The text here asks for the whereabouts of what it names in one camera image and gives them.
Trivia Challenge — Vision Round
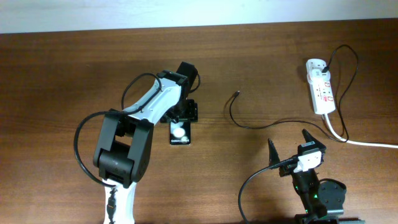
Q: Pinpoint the white power strip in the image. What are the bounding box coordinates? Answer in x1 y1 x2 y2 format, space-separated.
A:
305 58 336 115

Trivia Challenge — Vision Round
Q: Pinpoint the white power strip cord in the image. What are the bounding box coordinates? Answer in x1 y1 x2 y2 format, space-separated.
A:
323 113 398 149

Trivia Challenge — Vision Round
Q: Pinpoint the black USB charging cable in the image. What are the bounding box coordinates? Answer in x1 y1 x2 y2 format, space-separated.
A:
229 44 359 143

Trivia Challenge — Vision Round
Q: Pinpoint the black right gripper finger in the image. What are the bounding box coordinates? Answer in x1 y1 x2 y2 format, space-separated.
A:
302 129 317 143
268 139 280 167

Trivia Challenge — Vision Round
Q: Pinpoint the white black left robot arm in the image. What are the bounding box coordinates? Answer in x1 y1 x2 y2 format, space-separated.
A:
93 62 198 223

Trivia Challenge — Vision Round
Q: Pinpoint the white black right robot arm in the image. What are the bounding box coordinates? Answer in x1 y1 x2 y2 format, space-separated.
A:
268 129 326 223

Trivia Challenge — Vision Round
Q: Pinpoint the black Samsung Galaxy smartphone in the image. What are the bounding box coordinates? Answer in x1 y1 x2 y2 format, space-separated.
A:
169 121 191 146

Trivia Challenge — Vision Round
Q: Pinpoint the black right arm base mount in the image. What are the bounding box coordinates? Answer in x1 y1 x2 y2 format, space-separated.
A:
318 179 347 215

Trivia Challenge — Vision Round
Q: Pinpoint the white USB charger plug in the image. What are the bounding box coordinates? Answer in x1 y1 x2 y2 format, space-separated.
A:
305 58 330 85

